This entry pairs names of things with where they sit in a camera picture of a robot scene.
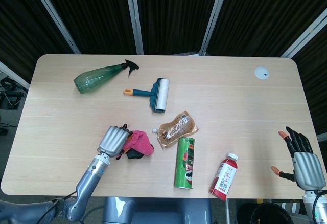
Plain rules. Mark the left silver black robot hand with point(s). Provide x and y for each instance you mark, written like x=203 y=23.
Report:
x=113 y=142

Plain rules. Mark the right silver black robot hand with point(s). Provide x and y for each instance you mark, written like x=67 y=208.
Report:
x=305 y=167

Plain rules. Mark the pink cloth with black trim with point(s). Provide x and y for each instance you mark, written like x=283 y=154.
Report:
x=139 y=144

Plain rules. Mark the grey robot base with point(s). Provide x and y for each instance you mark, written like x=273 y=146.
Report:
x=157 y=211

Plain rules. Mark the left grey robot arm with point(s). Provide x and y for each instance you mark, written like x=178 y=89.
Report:
x=76 y=190

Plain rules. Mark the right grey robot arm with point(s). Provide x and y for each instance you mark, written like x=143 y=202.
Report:
x=315 y=207

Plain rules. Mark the black waste bin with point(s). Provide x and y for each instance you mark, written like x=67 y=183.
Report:
x=265 y=213

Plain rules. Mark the teal lint roller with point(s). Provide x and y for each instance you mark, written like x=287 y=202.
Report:
x=155 y=94

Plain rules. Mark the brown sauce pouch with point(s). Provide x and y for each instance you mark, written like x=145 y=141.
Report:
x=177 y=130

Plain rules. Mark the green spray bottle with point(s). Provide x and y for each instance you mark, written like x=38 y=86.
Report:
x=102 y=77

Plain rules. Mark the green chips can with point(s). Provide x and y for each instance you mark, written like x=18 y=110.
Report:
x=185 y=162

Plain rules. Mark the red juice bottle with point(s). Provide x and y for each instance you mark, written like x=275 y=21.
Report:
x=224 y=176

